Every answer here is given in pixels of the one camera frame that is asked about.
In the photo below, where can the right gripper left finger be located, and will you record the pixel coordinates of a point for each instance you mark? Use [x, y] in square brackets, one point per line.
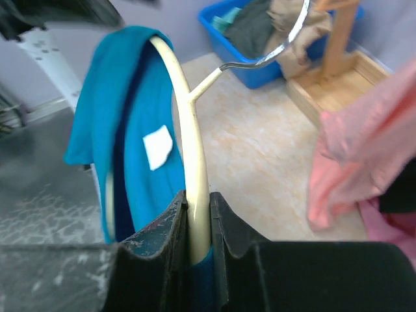
[142, 273]

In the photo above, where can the wooden clothes rack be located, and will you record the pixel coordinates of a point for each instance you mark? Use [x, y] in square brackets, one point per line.
[342, 77]

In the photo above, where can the black t shirt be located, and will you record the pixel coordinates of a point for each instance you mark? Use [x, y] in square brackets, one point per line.
[400, 196]

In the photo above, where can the teal blue t shirt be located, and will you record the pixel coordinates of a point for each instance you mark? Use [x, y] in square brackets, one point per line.
[126, 126]

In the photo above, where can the dark grey t shirt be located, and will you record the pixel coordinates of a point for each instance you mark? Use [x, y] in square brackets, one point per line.
[251, 29]

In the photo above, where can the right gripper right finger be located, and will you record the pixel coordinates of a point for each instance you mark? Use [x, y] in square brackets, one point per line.
[253, 273]

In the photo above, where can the cream plastic hanger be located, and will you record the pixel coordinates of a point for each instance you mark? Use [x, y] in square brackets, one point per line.
[196, 180]

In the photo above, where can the mint green cloth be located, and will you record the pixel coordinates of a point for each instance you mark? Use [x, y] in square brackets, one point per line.
[221, 23]

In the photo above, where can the blue plastic bin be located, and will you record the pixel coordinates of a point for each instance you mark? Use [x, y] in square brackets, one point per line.
[226, 51]

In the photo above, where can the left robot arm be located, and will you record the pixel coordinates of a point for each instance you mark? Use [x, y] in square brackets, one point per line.
[25, 22]

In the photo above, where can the beige t shirt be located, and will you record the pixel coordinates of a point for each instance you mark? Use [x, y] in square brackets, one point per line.
[283, 14]

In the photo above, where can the salmon pink t shirt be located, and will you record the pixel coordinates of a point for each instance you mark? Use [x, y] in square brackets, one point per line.
[361, 149]

